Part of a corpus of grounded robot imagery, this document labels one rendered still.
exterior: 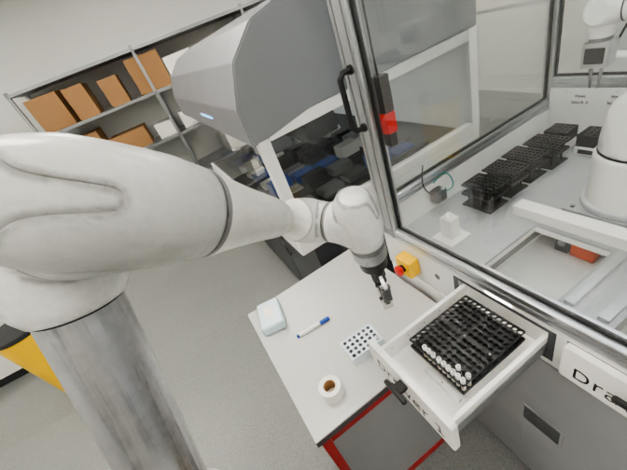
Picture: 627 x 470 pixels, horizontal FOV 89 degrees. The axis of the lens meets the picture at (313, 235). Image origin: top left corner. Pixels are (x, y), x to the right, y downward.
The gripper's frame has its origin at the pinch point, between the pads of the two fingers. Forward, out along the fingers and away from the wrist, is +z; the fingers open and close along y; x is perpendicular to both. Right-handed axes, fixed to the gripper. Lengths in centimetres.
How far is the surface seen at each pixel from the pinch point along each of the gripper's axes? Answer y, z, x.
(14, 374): 142, 96, 306
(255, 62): 67, -58, 6
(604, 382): -39, 1, -32
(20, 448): 67, 92, 258
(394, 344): -12.5, 4.2, 3.6
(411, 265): 12.0, 6.8, -14.1
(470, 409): -34.8, 1.2, -5.0
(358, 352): -5.3, 14.7, 14.5
